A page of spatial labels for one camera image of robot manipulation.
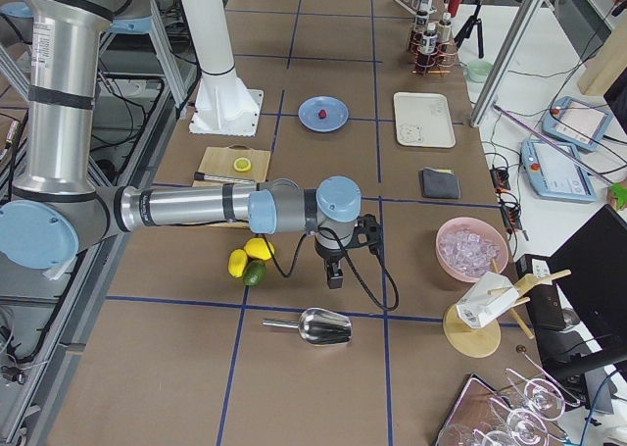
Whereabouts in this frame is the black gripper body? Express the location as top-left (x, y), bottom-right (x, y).
top-left (314, 229), bottom-right (346, 289)

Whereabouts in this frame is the blue plastic plate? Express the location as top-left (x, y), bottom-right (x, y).
top-left (298, 96), bottom-right (349, 133)

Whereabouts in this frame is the steel ice scoop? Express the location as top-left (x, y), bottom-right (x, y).
top-left (263, 308), bottom-right (353, 346)

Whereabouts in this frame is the yellow lemon round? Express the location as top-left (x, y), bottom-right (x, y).
top-left (244, 237), bottom-right (275, 261)

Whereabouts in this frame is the green avocado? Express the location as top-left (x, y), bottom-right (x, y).
top-left (242, 260), bottom-right (266, 287)

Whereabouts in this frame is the yellow lemon upper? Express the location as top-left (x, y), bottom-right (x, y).
top-left (227, 249), bottom-right (249, 278)

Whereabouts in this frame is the grey folded cloth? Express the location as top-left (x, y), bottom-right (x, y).
top-left (419, 168), bottom-right (460, 199)

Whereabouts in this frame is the half lemon slice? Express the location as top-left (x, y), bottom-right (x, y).
top-left (233, 157), bottom-right (253, 173)

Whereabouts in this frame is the bamboo cutting board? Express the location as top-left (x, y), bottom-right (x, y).
top-left (190, 146), bottom-right (272, 229)

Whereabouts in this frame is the pink bowl of ice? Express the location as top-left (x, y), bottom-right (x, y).
top-left (435, 217), bottom-right (509, 282)

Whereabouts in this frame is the steel cylindrical rod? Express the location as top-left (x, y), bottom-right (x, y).
top-left (193, 171), bottom-right (255, 184)

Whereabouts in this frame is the cream bear tray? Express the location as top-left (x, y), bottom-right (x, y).
top-left (393, 92), bottom-right (456, 149)

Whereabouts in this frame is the white paper carton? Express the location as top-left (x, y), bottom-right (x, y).
top-left (456, 272), bottom-right (519, 329)

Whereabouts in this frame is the wooden cup stand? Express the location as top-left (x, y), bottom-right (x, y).
top-left (443, 270), bottom-right (571, 358)

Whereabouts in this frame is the bottle white cap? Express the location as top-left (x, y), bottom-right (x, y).
top-left (409, 3), bottom-right (430, 55)
top-left (419, 23), bottom-right (437, 69)
top-left (437, 12), bottom-right (455, 57)

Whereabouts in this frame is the light green bowl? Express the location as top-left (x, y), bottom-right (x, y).
top-left (465, 59), bottom-right (493, 83)

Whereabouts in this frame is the blue teach pendant near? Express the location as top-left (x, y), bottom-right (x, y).
top-left (520, 139), bottom-right (597, 203)

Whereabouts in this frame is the blue teach pendant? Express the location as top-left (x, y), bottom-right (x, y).
top-left (542, 96), bottom-right (613, 152)
top-left (520, 139), bottom-right (597, 203)

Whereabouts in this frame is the black monitor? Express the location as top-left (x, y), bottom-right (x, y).
top-left (548, 205), bottom-right (626, 380)

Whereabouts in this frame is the blue teach pendant far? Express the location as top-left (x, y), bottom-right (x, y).
top-left (542, 96), bottom-right (613, 152)

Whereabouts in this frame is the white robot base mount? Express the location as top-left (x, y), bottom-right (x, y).
top-left (181, 0), bottom-right (264, 137)

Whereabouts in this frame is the copper wire bottle rack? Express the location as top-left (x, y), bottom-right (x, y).
top-left (408, 31), bottom-right (458, 74)

